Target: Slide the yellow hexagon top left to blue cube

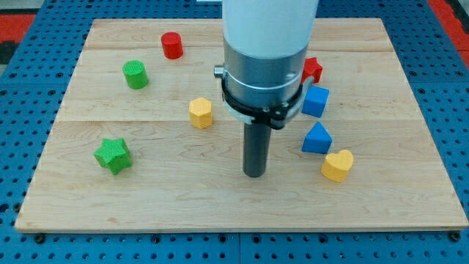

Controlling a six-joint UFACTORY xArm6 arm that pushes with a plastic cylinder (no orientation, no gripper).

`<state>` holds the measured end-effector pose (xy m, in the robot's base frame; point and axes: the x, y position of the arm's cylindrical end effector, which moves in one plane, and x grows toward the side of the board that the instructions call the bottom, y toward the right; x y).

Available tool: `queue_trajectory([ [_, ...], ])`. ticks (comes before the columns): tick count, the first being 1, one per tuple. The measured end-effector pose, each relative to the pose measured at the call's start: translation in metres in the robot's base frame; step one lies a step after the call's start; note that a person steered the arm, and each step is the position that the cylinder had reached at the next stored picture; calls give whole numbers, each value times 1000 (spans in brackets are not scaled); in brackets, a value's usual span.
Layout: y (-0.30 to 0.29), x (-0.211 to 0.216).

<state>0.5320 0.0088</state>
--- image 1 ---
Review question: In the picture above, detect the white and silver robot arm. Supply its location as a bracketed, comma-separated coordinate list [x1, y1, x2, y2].
[214, 0, 319, 130]

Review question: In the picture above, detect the blue cube block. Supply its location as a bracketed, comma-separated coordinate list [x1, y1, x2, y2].
[301, 86, 330, 117]

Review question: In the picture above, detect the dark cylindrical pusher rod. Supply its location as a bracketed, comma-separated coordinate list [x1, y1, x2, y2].
[243, 124, 271, 177]

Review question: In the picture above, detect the green star block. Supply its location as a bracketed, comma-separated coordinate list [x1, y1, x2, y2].
[94, 138, 133, 175]

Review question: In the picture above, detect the blue triangle block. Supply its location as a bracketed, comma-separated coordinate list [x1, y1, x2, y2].
[301, 122, 333, 154]

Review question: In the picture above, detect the green cylinder block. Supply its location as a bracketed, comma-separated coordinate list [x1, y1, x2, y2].
[122, 60, 149, 89]

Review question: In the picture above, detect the red cylinder block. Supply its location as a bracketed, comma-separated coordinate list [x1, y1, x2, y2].
[160, 32, 183, 59]

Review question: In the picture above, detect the red star block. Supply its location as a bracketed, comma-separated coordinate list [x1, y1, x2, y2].
[301, 57, 323, 84]

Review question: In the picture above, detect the yellow heart block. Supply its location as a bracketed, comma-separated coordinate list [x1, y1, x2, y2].
[321, 150, 354, 183]

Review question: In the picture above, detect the light wooden board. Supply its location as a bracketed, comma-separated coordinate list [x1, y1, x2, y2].
[15, 18, 468, 233]

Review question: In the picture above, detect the yellow hexagon block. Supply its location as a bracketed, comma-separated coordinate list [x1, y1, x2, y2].
[189, 98, 213, 129]

